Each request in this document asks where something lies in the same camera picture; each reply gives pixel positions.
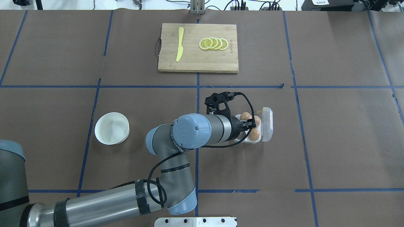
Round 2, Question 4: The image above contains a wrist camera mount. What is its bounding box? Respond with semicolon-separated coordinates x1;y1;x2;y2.
204;91;236;118

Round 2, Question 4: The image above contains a brown egg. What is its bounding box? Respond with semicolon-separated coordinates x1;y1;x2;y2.
254;115;261;128
247;128;261;141
239;112;252;121

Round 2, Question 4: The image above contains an aluminium frame post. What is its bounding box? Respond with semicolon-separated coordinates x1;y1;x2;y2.
189;0;206;15

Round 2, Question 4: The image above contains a clear plastic egg box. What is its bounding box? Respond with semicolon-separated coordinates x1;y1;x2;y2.
242;107;274;144

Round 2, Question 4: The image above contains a black computer box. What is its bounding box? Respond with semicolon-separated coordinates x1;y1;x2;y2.
301;0;355;11

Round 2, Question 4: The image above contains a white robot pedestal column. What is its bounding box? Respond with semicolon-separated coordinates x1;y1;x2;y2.
154;217;238;227

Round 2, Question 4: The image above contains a wooden cutting board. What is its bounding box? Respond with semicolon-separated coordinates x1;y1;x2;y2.
158;23;239;73

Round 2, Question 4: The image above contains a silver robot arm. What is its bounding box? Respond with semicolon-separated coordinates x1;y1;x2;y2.
1;112;163;227

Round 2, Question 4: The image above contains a yellow plastic knife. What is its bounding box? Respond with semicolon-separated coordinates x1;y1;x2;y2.
176;27;184;62

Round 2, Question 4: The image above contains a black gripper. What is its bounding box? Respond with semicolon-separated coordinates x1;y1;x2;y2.
230;116;257;140

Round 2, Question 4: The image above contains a white round bowl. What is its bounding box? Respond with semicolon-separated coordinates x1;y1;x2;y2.
95;112;130;145

